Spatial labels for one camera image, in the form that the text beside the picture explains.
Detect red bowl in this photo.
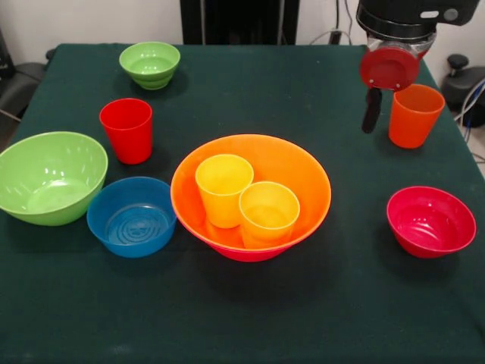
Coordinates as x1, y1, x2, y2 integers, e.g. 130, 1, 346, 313
386, 185, 477, 259

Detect black cabinet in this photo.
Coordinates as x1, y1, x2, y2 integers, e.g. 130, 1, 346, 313
180, 0, 300, 46

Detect dark green tablecloth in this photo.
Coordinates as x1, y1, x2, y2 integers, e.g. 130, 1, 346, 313
0, 43, 485, 364

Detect blue bowl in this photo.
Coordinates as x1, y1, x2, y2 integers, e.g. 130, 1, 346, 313
86, 176, 178, 259

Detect large orange bowl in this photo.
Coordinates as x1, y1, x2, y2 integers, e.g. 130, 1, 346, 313
170, 133, 333, 253

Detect white cable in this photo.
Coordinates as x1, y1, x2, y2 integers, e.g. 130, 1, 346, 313
308, 28, 353, 46

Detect black chair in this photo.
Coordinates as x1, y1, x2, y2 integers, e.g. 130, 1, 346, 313
0, 26, 57, 122

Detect small green bowl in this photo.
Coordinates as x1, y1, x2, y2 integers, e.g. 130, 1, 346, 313
118, 41, 181, 91

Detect blue and white cables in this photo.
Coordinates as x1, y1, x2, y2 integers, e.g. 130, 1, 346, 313
453, 77, 485, 130

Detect orange cup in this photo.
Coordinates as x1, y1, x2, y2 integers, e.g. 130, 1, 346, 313
388, 84, 446, 149

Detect red cup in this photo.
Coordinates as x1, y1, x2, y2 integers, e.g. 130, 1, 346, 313
99, 98, 154, 165

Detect black equipment base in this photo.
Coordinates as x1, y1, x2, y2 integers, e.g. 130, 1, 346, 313
441, 54, 485, 113

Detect large green bowl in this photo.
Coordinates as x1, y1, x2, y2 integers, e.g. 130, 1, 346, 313
0, 131, 109, 228

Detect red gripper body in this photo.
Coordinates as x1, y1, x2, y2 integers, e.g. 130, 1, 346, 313
358, 45, 428, 92

